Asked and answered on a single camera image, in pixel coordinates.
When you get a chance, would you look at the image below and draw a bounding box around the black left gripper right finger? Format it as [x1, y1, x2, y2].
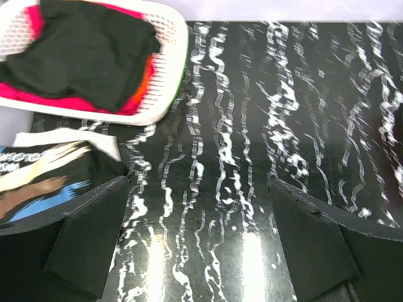
[268, 180, 360, 301]

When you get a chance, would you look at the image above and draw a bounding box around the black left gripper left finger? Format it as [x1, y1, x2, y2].
[45, 177, 129, 299]

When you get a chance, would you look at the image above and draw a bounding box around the white plastic laundry basket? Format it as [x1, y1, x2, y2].
[1, 1, 188, 126]

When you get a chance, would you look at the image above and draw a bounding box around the black printed t shirt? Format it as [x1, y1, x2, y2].
[1, 1, 161, 113]
[1, 128, 128, 224]

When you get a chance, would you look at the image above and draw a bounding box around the orange folded t shirt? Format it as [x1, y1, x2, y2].
[131, 55, 155, 104]

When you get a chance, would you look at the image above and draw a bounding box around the pink folded t shirt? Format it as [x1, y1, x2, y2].
[1, 5, 144, 116]

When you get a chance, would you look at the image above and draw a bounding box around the folded black printed t shirt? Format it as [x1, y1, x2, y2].
[1, 128, 128, 224]

